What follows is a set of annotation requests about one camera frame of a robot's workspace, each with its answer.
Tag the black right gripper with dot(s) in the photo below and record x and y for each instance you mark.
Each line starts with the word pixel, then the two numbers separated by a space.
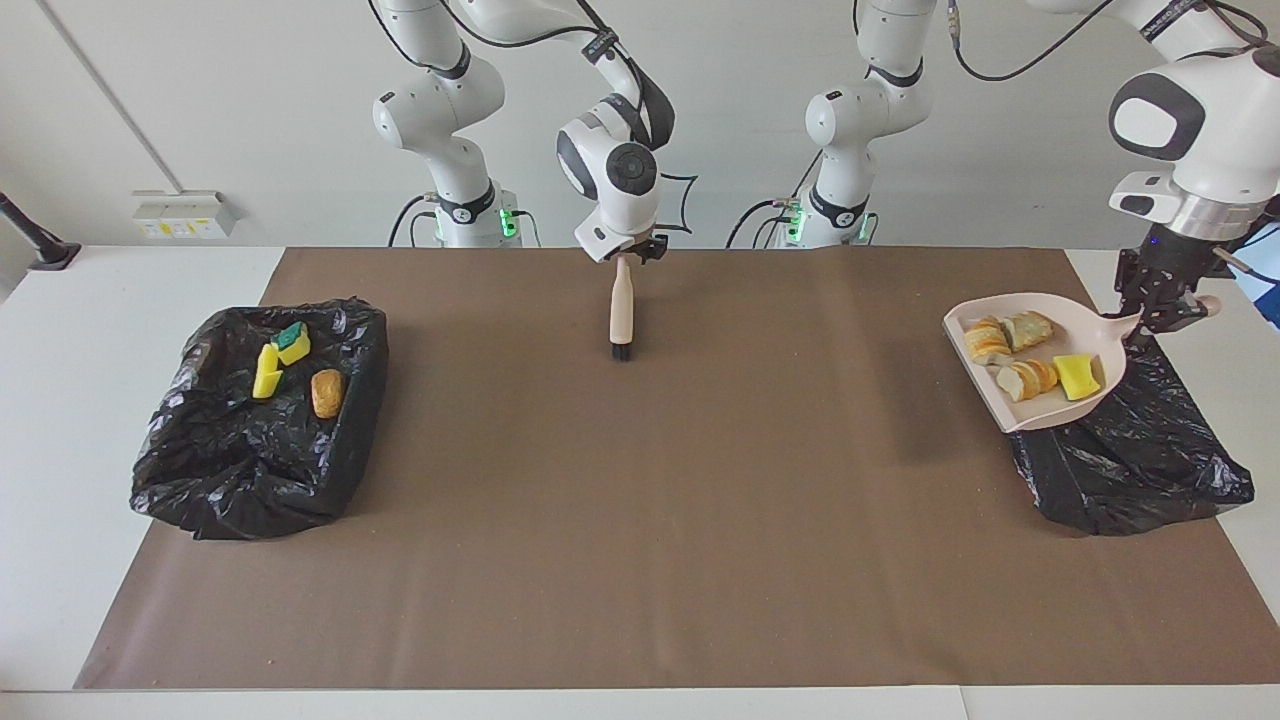
pixel 645 250

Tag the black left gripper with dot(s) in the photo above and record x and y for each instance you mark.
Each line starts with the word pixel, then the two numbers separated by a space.
pixel 1185 262

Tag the beige brush with black bristles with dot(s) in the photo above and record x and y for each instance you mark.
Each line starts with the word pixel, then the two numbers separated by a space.
pixel 622 310

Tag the small yellow sponge wedge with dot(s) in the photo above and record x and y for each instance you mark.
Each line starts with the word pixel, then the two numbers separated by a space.
pixel 1077 376

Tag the pale grey-green foam chunk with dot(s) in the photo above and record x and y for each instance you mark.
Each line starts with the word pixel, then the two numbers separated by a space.
pixel 1028 328

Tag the orange striped foam chunk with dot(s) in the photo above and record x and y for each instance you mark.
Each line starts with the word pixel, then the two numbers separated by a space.
pixel 1028 379

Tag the beige plastic dustpan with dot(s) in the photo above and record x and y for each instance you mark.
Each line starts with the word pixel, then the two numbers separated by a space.
pixel 1040 412

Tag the pale beige foam chunk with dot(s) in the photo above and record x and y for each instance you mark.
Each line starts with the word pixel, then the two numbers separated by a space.
pixel 987 340

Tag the brown bread roll shaped sponge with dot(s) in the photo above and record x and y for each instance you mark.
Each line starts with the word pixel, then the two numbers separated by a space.
pixel 327 392

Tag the green and yellow sponge piece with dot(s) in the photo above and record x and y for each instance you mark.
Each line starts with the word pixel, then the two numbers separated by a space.
pixel 292 343

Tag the yellow sponge block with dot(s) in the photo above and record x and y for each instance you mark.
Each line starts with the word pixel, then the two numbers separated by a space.
pixel 266 372

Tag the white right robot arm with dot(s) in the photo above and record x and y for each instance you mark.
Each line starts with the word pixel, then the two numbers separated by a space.
pixel 440 110

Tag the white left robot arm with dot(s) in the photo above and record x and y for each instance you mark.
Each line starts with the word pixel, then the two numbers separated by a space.
pixel 1220 130

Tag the bin lined with black bag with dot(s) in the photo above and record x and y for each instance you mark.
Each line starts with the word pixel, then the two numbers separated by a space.
pixel 1150 470
pixel 230 470

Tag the blue object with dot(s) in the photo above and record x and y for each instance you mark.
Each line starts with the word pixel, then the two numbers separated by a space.
pixel 1266 290

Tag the brown paper table mat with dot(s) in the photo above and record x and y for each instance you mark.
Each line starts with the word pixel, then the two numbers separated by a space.
pixel 700 560

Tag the white wall socket box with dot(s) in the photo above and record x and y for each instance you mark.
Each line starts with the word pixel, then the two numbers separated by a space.
pixel 185 215

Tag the white wall conduit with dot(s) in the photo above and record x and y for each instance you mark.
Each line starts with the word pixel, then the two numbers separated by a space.
pixel 110 97

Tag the black camera stand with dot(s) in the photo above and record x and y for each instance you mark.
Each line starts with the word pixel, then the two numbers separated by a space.
pixel 40 245

